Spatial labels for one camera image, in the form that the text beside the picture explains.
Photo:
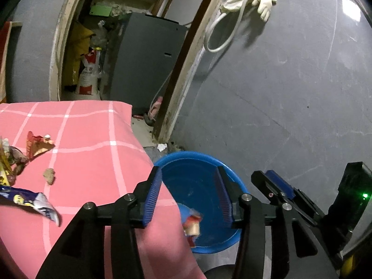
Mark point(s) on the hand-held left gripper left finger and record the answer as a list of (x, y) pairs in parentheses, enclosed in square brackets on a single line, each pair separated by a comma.
[(152, 197)]

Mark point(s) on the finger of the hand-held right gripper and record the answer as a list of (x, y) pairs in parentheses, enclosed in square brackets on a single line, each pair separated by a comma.
[(280, 181), (261, 181)]

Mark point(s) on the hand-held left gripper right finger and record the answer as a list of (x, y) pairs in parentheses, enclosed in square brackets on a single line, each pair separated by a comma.
[(224, 197)]

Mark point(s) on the blue plastic basin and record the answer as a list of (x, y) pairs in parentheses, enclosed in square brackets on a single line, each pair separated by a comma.
[(197, 180)]

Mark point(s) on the red white snack wrapper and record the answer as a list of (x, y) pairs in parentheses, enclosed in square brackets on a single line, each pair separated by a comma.
[(192, 223)]

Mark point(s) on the brown chestnut shell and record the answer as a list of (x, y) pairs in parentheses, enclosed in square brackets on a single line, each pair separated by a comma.
[(49, 176)]

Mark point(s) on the red orange snack wrapper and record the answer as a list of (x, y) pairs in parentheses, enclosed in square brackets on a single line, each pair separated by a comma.
[(36, 145)]

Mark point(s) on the blue silver snack wrapper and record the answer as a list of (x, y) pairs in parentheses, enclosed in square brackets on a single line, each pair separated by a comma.
[(23, 199)]

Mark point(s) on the dark brown scrap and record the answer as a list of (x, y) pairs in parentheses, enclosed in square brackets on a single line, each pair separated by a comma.
[(19, 158)]

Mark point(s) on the yellow snack wrapper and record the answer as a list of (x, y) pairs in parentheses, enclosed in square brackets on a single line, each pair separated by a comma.
[(5, 162)]

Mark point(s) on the white paper scrap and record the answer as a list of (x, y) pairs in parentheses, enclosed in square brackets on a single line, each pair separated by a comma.
[(162, 147)]

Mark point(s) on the pink cloth scrap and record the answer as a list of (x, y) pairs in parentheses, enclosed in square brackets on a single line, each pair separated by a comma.
[(156, 107)]

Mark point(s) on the pink checked blanket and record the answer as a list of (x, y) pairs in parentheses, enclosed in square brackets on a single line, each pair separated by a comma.
[(93, 128)]

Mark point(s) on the white sack with red print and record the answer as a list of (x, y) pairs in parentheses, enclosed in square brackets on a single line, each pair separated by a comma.
[(87, 75)]

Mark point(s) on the grey metal cabinet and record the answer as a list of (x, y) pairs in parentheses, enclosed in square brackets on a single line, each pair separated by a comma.
[(145, 58)]

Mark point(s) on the yellow bag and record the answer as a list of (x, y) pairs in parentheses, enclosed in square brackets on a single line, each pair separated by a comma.
[(72, 52)]

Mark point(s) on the clear plastic bag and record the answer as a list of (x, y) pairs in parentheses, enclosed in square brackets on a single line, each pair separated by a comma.
[(101, 35)]

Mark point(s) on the white glove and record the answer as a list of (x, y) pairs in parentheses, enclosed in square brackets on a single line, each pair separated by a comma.
[(266, 3)]

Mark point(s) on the green box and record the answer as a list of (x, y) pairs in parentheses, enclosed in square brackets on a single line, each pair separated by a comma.
[(100, 10)]

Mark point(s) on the wooden door frame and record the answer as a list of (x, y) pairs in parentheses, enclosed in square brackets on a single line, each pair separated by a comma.
[(179, 64)]

